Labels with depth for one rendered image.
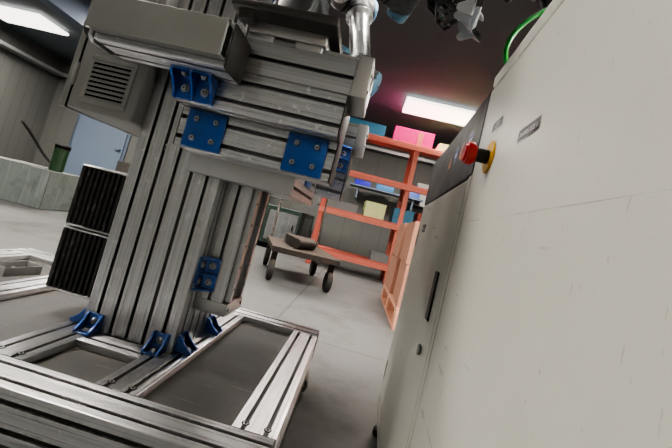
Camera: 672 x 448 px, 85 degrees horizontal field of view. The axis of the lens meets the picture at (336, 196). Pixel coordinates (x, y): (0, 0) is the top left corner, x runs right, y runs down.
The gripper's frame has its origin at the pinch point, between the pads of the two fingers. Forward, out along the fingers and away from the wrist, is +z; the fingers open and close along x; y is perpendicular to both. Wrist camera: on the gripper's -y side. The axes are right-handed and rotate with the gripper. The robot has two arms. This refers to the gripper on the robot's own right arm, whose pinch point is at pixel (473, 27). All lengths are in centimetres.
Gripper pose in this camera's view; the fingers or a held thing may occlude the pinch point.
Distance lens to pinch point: 108.0
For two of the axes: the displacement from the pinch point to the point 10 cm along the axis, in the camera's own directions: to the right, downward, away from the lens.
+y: -9.6, -2.4, 1.3
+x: -1.1, -1.1, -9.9
